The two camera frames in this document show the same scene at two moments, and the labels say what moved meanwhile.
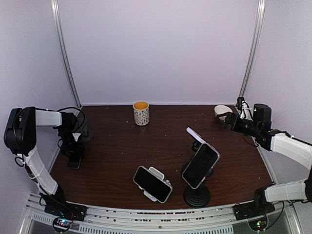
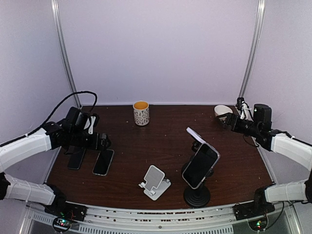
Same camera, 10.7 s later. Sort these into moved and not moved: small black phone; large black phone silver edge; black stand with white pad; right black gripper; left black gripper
Moved: left black gripper
Not moved: right black gripper; black stand with white pad; small black phone; large black phone silver edge
